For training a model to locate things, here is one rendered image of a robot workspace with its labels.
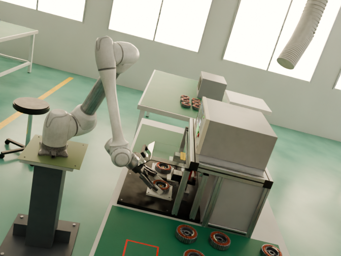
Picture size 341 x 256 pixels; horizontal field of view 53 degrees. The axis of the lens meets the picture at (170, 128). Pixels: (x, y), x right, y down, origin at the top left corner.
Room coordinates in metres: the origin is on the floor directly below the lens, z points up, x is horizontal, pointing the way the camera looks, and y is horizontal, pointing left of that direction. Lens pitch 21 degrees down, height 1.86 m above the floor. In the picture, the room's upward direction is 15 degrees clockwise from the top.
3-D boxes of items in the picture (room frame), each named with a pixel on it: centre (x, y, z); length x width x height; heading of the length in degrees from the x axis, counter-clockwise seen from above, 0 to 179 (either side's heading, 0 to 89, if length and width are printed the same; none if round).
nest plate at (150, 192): (1.79, -0.03, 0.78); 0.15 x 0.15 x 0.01; 3
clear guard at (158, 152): (1.70, -0.04, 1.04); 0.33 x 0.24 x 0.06; 93
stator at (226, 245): (1.48, -0.40, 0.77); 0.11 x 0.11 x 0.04
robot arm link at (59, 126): (1.98, 0.70, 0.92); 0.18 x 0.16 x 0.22; 153
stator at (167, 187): (1.79, -0.03, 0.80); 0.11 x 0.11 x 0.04
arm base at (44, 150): (1.95, 0.69, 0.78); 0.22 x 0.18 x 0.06; 22
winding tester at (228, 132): (1.91, -0.35, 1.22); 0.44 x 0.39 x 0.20; 3
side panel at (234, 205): (1.60, -0.44, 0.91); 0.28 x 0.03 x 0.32; 93
